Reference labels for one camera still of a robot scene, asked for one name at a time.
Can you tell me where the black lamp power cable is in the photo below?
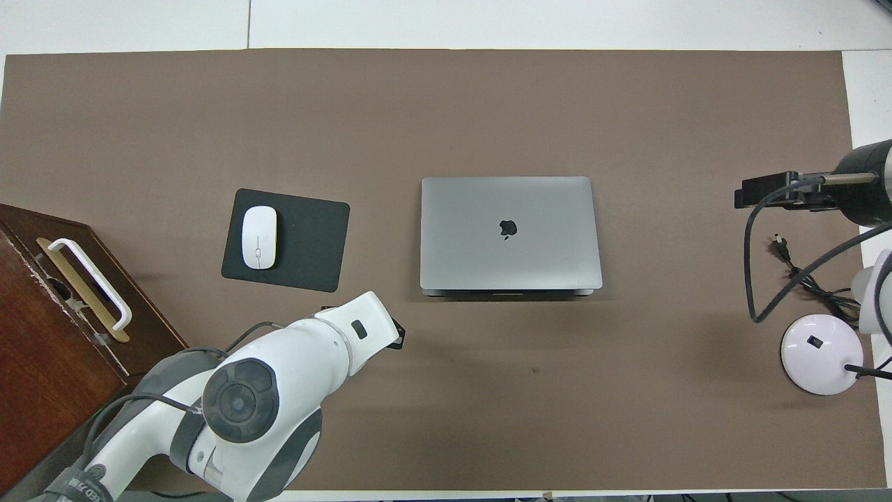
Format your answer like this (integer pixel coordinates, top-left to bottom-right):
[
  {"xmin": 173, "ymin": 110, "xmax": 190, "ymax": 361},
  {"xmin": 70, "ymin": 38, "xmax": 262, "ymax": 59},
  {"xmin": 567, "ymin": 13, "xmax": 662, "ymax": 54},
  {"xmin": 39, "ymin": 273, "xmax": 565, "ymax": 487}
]
[{"xmin": 770, "ymin": 236, "xmax": 892, "ymax": 381}]

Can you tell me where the gold handle plate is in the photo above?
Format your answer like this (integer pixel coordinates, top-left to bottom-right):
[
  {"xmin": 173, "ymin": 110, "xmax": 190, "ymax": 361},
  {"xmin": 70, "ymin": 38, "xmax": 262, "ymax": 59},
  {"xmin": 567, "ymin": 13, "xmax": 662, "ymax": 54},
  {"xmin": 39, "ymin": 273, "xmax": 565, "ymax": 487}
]
[{"xmin": 36, "ymin": 237, "xmax": 131, "ymax": 344}]

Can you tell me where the white box handle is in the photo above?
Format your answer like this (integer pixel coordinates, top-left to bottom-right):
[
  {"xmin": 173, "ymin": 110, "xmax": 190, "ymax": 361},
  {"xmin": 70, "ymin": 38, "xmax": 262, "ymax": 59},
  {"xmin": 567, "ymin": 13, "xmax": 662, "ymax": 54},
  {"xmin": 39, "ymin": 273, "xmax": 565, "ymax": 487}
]
[{"xmin": 47, "ymin": 238, "xmax": 133, "ymax": 332}]

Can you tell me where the black mouse pad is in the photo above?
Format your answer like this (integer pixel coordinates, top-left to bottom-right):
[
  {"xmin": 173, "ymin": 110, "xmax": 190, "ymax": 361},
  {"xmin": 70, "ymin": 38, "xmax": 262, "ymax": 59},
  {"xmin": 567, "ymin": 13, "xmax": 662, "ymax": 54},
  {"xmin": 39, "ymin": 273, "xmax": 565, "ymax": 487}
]
[{"xmin": 221, "ymin": 188, "xmax": 351, "ymax": 294}]

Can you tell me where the brown wooden box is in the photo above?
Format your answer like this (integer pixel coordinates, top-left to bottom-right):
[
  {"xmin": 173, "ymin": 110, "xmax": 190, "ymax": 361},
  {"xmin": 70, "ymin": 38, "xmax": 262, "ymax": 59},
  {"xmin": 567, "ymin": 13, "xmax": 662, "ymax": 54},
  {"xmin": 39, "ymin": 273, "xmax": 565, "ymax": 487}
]
[{"xmin": 0, "ymin": 204, "xmax": 189, "ymax": 497}]

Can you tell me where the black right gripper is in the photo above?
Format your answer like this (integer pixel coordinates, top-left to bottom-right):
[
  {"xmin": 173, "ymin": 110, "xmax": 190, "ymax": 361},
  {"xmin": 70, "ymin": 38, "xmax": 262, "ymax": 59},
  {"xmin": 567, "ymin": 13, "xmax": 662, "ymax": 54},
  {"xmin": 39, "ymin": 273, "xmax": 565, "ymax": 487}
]
[{"xmin": 734, "ymin": 139, "xmax": 892, "ymax": 227}]

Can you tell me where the brown table mat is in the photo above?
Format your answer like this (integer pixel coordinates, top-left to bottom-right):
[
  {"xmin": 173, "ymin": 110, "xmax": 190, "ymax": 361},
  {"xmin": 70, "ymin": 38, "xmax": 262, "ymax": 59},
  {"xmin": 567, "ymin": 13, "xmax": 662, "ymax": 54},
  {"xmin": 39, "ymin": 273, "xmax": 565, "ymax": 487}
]
[{"xmin": 0, "ymin": 47, "xmax": 887, "ymax": 492}]

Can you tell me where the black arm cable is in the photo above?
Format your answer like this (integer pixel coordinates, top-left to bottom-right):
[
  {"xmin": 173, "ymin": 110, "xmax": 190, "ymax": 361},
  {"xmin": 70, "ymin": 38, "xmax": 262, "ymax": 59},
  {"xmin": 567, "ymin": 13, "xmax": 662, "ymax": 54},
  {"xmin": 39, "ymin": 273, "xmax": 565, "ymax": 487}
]
[
  {"xmin": 743, "ymin": 172, "xmax": 892, "ymax": 324},
  {"xmin": 82, "ymin": 321, "xmax": 288, "ymax": 482}
]

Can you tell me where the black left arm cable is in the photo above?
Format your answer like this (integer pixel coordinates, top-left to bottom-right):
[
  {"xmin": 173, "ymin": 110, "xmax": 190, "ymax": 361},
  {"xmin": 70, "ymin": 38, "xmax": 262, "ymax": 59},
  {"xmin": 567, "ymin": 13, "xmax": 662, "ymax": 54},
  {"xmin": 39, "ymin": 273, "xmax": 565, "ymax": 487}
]
[{"xmin": 82, "ymin": 321, "xmax": 288, "ymax": 482}]

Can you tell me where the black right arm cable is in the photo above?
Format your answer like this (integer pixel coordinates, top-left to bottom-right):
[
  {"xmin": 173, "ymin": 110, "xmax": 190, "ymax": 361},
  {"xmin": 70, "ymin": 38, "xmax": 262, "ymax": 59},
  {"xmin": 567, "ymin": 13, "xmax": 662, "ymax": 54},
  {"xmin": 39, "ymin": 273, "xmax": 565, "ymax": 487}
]
[{"xmin": 743, "ymin": 172, "xmax": 892, "ymax": 324}]

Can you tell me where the silver laptop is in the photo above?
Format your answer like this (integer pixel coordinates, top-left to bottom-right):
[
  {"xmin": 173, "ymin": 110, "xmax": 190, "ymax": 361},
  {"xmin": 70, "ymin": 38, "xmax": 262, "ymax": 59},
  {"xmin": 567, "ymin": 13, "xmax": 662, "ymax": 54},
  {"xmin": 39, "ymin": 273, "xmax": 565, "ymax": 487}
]
[{"xmin": 420, "ymin": 176, "xmax": 603, "ymax": 298}]

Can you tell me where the white computer mouse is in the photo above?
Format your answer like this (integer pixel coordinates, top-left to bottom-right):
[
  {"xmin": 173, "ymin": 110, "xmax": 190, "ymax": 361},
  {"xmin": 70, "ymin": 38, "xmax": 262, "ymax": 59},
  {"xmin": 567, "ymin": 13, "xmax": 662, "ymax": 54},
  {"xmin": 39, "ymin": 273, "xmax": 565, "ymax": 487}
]
[{"xmin": 241, "ymin": 206, "xmax": 278, "ymax": 271}]

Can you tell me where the white desk lamp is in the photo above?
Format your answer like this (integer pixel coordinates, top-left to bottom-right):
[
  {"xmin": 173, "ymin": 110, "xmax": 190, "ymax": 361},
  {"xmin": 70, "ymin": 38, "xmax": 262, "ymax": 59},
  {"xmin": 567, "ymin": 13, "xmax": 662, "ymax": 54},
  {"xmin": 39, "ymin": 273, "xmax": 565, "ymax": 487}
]
[{"xmin": 780, "ymin": 249, "xmax": 892, "ymax": 396}]

